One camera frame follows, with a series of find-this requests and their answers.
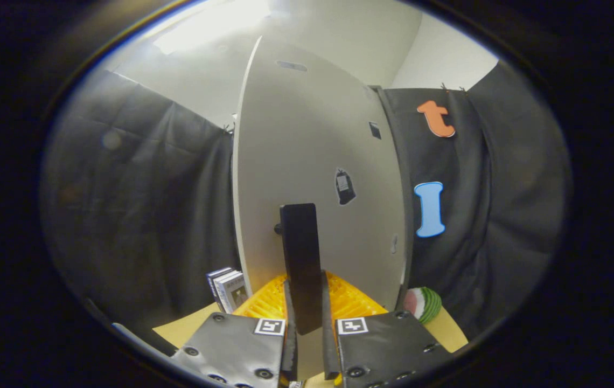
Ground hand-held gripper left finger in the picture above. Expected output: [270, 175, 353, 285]
[171, 274, 298, 388]

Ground white printed box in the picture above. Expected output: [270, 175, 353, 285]
[206, 267, 235, 302]
[214, 271, 249, 314]

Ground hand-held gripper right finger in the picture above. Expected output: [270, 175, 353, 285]
[322, 271, 454, 388]

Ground watermelon slice toy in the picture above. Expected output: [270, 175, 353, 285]
[403, 287, 443, 324]

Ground black door handle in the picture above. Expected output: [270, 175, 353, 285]
[274, 203, 323, 336]

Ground white shoe cabinet door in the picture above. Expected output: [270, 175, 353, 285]
[232, 36, 408, 313]

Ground black backdrop cloth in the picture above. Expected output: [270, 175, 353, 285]
[40, 59, 574, 348]

